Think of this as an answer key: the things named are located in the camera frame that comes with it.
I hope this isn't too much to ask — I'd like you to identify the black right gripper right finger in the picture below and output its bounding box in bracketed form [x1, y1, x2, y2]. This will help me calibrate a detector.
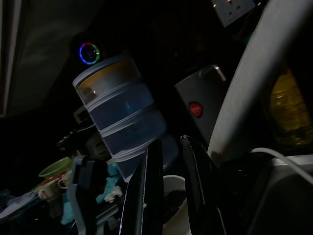
[180, 136, 227, 235]

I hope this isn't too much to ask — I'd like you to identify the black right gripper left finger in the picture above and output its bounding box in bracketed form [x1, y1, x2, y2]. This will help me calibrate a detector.
[120, 138, 164, 235]

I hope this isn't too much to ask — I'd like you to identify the white crumpled tissue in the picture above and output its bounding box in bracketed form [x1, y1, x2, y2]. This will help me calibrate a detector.
[104, 185, 123, 204]

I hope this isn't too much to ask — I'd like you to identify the red and white bowl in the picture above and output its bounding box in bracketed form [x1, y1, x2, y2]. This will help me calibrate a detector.
[162, 174, 191, 235]

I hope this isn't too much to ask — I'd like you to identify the grey water filter canister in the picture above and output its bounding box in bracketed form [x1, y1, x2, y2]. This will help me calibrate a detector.
[174, 64, 227, 145]

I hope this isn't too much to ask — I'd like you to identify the light blue cloth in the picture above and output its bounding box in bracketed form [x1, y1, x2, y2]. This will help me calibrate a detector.
[60, 162, 123, 225]

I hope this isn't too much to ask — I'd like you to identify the stainless steel sink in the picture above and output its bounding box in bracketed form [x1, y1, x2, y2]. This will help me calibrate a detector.
[241, 156, 313, 235]

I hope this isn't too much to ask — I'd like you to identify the white plastic drawer tower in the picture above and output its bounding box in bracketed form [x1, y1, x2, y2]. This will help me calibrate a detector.
[72, 55, 181, 182]

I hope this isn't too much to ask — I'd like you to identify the small white cup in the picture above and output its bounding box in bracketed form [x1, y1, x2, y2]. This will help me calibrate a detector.
[36, 171, 71, 204]

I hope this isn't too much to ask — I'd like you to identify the green plastic cup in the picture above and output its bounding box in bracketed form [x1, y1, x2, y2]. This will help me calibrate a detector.
[38, 156, 72, 181]

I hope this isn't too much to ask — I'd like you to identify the yellow dish soap bottle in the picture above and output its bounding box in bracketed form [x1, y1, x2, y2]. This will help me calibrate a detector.
[265, 67, 313, 149]

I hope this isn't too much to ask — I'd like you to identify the white flexible hose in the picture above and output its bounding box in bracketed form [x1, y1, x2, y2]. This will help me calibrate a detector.
[251, 146, 313, 188]

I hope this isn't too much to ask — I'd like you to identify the black appliance with ring light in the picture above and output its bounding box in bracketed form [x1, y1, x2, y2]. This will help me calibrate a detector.
[68, 31, 106, 74]

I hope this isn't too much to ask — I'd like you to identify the white wall socket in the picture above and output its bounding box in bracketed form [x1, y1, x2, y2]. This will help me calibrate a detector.
[211, 0, 257, 28]

